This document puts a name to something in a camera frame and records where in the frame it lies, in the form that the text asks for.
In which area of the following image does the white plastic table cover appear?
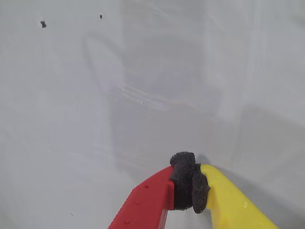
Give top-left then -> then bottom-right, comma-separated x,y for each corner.
0,0 -> 305,229

